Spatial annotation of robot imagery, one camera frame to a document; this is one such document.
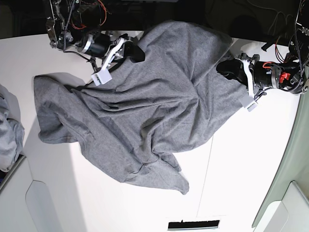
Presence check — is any white cable on floor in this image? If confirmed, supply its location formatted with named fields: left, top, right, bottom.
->
left=246, top=0, right=301, bottom=37

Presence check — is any white panel right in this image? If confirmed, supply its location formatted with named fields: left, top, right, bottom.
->
left=255, top=181, right=309, bottom=232

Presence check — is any grey t-shirt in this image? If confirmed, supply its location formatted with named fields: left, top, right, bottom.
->
left=34, top=21, right=247, bottom=194

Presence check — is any white panel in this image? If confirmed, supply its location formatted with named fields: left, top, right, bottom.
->
left=0, top=157, right=62, bottom=232
left=255, top=181, right=309, bottom=232

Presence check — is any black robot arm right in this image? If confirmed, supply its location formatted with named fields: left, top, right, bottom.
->
left=43, top=0, right=145, bottom=63

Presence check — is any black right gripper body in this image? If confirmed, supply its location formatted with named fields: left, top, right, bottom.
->
left=81, top=33, right=117, bottom=58

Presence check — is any white panel left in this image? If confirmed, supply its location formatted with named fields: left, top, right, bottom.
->
left=0, top=157, right=62, bottom=232

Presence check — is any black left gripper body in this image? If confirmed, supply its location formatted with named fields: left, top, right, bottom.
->
left=251, top=61, right=282, bottom=89

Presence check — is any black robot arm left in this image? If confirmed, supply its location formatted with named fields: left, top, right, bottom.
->
left=216, top=0, right=309, bottom=100

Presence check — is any light grey cloth pile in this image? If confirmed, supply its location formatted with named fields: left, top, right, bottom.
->
left=0, top=86, right=25, bottom=173

